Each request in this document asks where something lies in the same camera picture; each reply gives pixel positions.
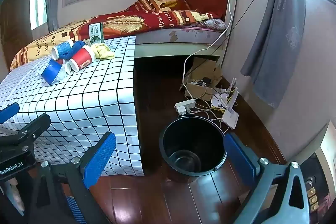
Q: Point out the white router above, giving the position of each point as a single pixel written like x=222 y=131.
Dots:
x=231 y=115

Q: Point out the grey floral mattress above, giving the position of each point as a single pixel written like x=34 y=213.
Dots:
x=189 y=35

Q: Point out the yellow cloth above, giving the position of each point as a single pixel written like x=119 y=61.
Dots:
x=103 y=52

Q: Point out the grey hanging curtain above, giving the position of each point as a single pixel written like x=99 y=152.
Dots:
x=278 y=29

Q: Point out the table with grid cloth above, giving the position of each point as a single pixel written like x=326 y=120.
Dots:
x=92 y=108

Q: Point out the cream bed frame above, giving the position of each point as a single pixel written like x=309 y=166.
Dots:
x=168 y=49

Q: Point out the white power strip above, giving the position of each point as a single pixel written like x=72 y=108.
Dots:
x=185 y=106

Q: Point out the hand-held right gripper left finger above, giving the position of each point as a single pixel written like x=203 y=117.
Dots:
x=101 y=158

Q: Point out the floral pillow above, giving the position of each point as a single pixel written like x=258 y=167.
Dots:
x=216 y=23

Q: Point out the red paper cup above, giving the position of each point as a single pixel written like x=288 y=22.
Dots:
x=82 y=57

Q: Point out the dark blue cloth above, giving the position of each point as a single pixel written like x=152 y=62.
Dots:
x=77 y=46

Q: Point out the blue paper cup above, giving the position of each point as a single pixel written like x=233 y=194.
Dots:
x=61 y=49
x=52 y=71

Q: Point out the white milk carton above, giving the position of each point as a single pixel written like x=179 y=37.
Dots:
x=96 y=31

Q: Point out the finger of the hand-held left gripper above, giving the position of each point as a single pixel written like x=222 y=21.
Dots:
x=34 y=127
x=9 y=112

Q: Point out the black plastic bin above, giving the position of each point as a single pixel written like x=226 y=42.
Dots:
x=193 y=148

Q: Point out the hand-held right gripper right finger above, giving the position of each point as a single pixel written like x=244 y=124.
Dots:
x=240 y=161

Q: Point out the bed with red blanket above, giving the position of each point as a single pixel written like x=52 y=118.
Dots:
x=131 y=20

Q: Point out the person's left hand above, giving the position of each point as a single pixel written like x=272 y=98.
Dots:
x=12 y=182

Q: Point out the cardboard box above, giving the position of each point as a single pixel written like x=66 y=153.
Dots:
x=202 y=74

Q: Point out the clear plastic wrap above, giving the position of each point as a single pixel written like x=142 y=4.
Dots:
x=66 y=69

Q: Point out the blue striped cloth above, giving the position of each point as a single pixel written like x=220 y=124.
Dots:
x=76 y=209

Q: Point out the small window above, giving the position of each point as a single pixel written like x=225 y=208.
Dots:
x=36 y=3

